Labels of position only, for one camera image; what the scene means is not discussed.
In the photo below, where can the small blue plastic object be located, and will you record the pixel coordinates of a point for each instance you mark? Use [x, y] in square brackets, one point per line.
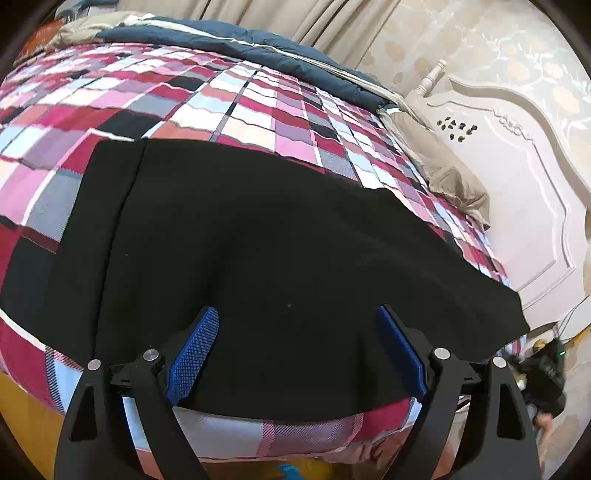
[290, 471]

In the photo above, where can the beige curtain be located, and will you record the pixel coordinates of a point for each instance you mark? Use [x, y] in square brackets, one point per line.
[323, 23]

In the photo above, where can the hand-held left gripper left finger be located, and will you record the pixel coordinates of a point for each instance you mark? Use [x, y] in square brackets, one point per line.
[194, 355]

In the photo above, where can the white carved headboard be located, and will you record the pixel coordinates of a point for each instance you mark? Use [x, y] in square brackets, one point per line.
[521, 184]

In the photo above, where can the group of dark headboard stickers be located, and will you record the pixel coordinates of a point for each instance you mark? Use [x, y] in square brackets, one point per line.
[457, 127]

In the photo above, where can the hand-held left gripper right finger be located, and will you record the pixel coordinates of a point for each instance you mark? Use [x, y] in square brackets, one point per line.
[401, 350]

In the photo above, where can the beige pillow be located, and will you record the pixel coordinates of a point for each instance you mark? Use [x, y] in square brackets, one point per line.
[443, 175]

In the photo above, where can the person's right forearm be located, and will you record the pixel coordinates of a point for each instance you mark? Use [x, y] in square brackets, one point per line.
[547, 429]

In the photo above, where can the plaid bedsheet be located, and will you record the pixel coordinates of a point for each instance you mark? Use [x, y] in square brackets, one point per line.
[184, 106]

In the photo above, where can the orange cloth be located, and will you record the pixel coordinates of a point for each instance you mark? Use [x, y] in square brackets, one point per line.
[41, 39]

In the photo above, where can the black pants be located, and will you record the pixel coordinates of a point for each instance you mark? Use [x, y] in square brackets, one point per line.
[277, 230]

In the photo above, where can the dark blue quilt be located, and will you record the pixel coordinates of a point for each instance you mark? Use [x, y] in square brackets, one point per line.
[258, 44]

